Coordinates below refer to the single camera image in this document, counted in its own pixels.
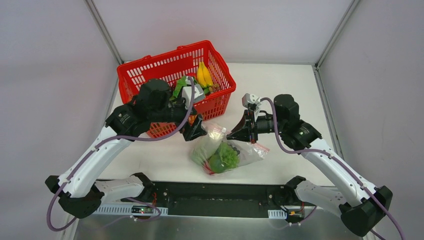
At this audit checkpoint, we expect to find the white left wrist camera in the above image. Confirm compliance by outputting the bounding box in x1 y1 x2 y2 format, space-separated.
180 83 206 108

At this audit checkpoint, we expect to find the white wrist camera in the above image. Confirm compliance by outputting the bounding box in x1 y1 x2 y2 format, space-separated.
241 93 261 111
180 83 206 108

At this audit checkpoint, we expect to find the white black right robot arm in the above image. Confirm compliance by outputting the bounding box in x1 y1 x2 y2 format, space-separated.
226 93 393 237

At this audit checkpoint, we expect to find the yellow banana bunch back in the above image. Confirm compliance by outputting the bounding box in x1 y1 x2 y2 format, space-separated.
196 61 214 88

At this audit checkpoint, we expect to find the green lettuce leaf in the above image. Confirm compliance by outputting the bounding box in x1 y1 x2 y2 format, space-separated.
170 75 191 101

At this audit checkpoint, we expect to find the green mango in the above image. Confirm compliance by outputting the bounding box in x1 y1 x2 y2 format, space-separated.
208 154 229 174

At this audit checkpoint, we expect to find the green grape bunch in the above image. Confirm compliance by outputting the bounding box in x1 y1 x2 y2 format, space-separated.
217 141 240 169

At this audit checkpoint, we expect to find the clear zip top bag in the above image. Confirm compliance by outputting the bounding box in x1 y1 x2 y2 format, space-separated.
189 122 270 176

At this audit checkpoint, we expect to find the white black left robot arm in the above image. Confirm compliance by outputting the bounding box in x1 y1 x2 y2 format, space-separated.
45 78 207 219

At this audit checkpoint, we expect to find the red plastic shopping basket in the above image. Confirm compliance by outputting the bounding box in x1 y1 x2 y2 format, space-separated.
117 40 236 138

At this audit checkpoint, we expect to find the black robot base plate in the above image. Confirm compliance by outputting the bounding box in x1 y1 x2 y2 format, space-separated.
135 181 308 220

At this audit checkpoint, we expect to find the red apple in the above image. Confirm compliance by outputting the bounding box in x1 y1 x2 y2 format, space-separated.
203 165 214 175

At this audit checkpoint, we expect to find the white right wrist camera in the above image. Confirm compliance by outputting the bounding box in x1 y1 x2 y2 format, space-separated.
241 93 261 111

